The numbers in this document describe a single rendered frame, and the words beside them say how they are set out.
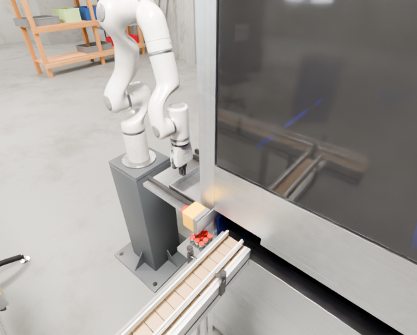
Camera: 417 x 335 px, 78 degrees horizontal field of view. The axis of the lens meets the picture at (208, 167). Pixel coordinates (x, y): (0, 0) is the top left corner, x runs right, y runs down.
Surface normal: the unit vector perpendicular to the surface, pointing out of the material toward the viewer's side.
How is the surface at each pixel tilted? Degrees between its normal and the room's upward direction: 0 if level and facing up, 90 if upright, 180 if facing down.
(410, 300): 90
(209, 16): 90
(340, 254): 90
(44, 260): 0
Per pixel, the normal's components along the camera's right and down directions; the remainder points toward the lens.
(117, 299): 0.00, -0.81
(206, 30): -0.65, 0.45
